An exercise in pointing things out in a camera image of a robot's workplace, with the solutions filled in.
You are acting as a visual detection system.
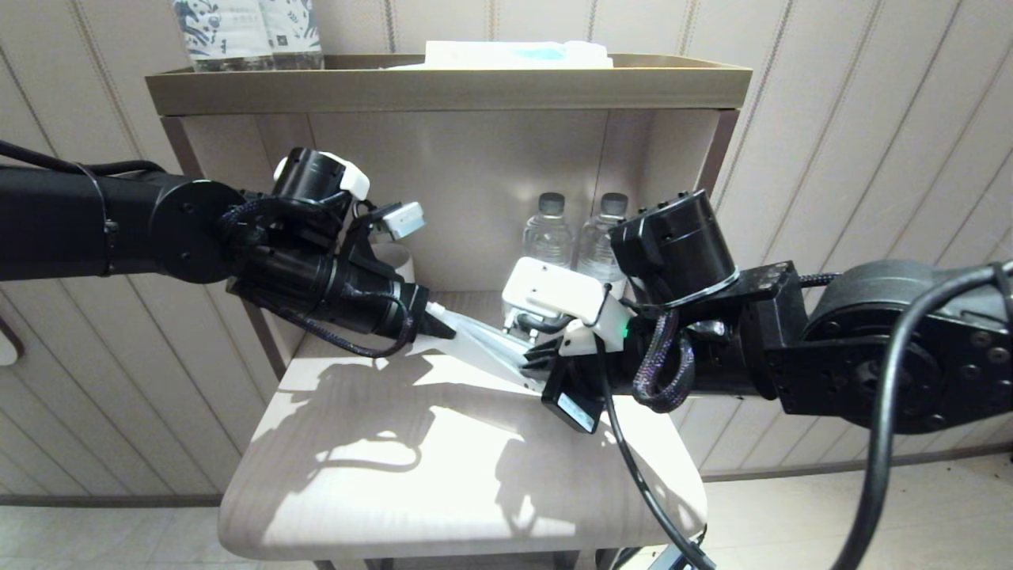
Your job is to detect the white floral zip pouch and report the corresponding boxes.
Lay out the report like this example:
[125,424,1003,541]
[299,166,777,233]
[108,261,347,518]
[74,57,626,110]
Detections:
[427,305,555,393]

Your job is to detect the white ribbed ceramic mug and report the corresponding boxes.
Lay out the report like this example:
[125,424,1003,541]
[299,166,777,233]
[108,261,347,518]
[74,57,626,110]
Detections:
[372,241,416,283]

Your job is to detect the clear water bottle grey cap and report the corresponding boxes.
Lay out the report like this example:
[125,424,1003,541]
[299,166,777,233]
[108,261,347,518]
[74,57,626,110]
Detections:
[522,193,574,270]
[578,193,636,283]

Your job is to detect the silver power adapter box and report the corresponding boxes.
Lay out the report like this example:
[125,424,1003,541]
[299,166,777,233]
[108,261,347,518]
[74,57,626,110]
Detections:
[649,542,713,570]

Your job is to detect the beige wooden shelf cabinet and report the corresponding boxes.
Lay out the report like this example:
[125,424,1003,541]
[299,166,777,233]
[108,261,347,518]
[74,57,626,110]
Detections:
[146,54,753,570]

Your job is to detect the white packet with blue stripe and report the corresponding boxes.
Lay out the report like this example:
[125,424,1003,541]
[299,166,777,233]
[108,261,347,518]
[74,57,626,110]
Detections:
[388,42,614,72]

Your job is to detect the water bottle blue floral label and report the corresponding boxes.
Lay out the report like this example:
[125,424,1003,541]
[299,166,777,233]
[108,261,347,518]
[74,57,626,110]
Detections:
[261,0,324,72]
[173,0,274,74]

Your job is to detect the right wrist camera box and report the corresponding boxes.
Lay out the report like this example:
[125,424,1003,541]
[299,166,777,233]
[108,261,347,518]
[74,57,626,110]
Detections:
[503,257,634,355]

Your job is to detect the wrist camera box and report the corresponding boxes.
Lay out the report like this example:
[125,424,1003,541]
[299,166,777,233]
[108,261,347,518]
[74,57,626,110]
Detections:
[372,202,426,241]
[503,257,634,355]

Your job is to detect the braided right arm cable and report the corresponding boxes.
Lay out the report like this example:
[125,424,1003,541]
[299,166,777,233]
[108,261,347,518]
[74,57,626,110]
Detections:
[632,309,696,412]

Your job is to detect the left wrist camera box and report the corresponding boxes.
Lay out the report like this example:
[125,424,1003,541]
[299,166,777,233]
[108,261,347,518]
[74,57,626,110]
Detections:
[372,202,426,241]

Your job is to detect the smooth black right arm cable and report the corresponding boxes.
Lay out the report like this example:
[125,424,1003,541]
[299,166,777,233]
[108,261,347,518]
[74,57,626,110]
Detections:
[594,261,1013,570]

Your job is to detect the white wall fixture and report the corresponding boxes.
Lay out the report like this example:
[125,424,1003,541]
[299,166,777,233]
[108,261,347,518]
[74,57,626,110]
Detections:
[0,317,25,367]

